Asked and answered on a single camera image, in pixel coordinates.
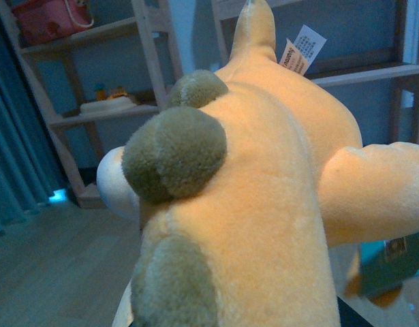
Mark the orange plush dinosaur toy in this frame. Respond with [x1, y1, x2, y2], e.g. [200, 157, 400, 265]
[97, 1, 419, 326]

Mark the toy plate with food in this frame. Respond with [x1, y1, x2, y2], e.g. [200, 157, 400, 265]
[80, 83, 140, 116]

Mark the wooden shelf unit left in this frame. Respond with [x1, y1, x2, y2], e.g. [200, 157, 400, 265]
[0, 1, 183, 208]

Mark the wooden shelf unit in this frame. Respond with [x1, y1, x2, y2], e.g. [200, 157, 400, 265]
[0, 1, 183, 208]
[211, 0, 419, 147]

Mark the teal curtain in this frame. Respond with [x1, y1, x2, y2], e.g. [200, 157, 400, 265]
[0, 17, 65, 236]

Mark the wooden shelf unit right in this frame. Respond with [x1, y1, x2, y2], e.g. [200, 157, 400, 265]
[211, 0, 419, 147]

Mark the yellow cartoon hang tag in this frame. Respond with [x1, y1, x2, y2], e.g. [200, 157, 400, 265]
[344, 232, 419, 307]

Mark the pink storage basket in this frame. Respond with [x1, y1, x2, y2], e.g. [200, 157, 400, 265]
[11, 0, 94, 46]

